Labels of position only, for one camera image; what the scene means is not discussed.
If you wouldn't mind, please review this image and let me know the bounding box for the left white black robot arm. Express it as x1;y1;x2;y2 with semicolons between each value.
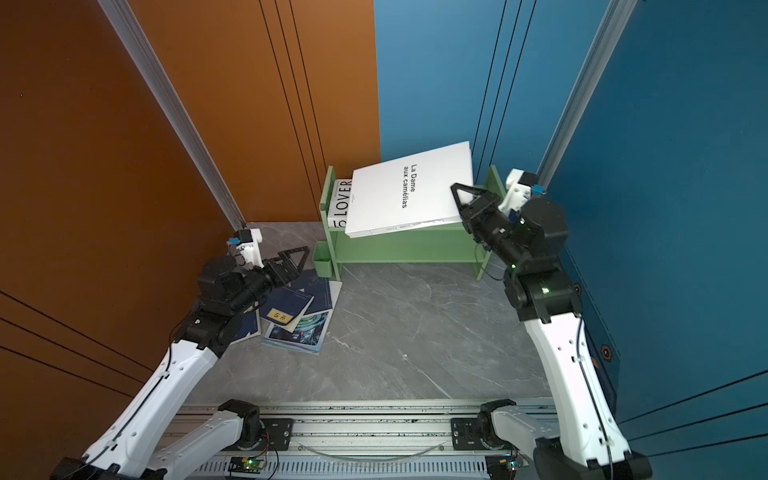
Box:
50;246;310;479

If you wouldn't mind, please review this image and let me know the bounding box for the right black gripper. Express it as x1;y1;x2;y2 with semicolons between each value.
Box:
450;182;528;274

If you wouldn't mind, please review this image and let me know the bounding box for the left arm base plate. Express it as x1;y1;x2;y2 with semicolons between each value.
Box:
223;417;294;453

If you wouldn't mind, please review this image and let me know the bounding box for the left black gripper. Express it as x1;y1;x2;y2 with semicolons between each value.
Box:
227;245;307;320

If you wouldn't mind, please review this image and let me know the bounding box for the aluminium corner post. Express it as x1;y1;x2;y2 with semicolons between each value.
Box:
98;0;246;230
537;0;638;190

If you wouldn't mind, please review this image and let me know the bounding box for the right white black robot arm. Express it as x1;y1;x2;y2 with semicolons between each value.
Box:
451;183;653;479

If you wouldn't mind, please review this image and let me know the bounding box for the right aluminium corner post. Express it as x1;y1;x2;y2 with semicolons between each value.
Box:
537;0;638;190

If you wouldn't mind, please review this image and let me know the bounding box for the navy book with yellow label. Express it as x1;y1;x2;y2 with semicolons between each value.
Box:
258;287;314;332

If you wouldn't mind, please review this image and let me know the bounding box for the LOVER black white book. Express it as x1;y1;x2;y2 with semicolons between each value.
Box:
327;179;352;228

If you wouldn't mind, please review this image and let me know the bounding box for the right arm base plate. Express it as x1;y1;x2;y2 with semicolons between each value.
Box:
450;417;495;451

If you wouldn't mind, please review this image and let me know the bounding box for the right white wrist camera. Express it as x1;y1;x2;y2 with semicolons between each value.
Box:
498;169;545;221

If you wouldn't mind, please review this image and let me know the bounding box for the green wooden two-tier shelf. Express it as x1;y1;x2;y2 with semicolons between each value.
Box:
319;167;490;281

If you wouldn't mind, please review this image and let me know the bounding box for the navy book far left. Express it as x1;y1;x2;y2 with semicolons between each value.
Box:
231;310;261;345

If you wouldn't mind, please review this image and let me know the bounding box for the left green circuit board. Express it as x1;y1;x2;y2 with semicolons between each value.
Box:
226;456;268;477

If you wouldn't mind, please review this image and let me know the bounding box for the white book with brown pattern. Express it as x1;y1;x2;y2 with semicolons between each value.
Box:
345;141;474;238

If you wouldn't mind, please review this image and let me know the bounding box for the right circuit board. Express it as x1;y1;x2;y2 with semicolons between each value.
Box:
484;455;530;480

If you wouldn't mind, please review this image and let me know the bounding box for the colourful teal magazine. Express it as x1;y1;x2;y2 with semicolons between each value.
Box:
263;279;343;354

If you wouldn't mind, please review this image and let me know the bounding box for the left aluminium corner post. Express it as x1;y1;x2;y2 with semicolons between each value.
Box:
98;0;246;230

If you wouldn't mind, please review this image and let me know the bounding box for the aluminium rail frame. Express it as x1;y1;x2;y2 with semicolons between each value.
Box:
149;399;565;480

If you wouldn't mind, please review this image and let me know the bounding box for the navy blue book upper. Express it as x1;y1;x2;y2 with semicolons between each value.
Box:
290;269;333;316

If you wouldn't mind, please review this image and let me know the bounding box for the small green pen holder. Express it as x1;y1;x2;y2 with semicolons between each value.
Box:
313;241;335;278

